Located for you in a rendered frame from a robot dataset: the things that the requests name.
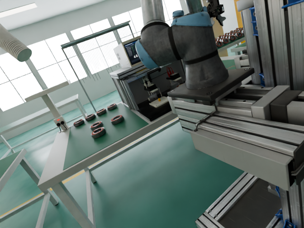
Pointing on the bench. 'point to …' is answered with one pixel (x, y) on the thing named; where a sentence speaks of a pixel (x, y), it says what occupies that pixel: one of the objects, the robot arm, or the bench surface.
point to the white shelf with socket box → (59, 121)
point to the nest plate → (159, 102)
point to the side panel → (121, 92)
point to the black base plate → (148, 109)
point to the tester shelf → (121, 73)
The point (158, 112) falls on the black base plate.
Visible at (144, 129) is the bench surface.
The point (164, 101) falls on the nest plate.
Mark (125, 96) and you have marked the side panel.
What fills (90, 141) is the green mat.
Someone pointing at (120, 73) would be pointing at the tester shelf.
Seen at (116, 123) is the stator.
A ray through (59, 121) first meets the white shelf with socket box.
